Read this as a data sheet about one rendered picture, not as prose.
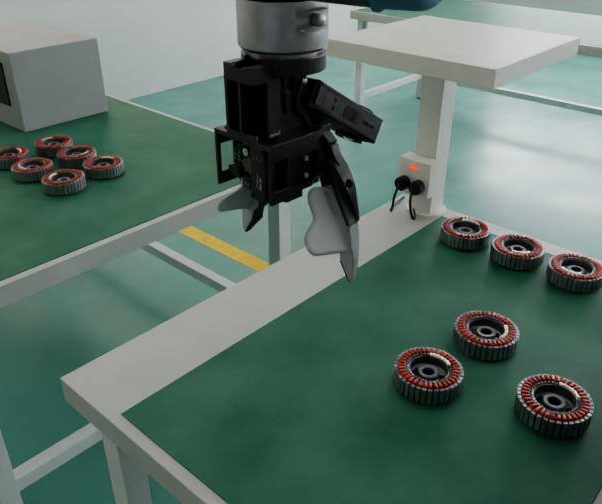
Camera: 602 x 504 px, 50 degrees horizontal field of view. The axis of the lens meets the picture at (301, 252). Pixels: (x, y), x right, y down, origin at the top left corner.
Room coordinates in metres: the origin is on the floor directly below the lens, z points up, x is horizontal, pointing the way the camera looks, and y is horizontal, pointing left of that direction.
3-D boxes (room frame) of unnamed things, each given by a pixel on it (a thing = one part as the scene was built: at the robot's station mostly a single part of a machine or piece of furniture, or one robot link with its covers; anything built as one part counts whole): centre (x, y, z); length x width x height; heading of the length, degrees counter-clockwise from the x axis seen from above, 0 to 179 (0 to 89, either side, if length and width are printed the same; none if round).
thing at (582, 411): (0.76, -0.39, 0.77); 0.11 x 0.11 x 0.04
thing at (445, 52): (1.33, -0.30, 0.98); 0.37 x 0.35 x 0.46; 48
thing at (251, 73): (0.54, 0.02, 1.29); 0.09 x 0.08 x 0.12; 136
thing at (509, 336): (0.94, -0.33, 0.77); 0.11 x 0.11 x 0.04
